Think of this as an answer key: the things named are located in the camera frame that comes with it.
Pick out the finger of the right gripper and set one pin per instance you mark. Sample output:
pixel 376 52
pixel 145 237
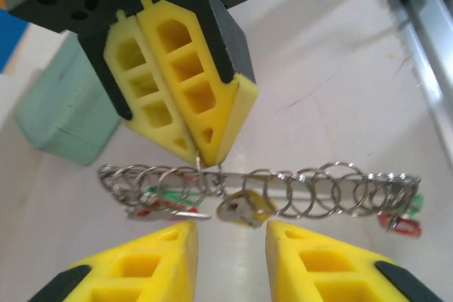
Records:
pixel 187 68
pixel 141 82

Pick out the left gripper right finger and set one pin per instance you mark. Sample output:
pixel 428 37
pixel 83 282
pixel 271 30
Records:
pixel 318 270

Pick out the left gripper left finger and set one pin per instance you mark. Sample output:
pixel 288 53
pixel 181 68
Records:
pixel 141 266

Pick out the metal keyring holder with keys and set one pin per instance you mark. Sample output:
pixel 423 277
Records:
pixel 230 175

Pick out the mint green zip case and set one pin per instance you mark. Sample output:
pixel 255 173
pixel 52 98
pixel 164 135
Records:
pixel 63 111

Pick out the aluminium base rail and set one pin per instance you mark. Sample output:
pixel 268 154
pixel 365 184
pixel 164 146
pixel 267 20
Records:
pixel 424 51

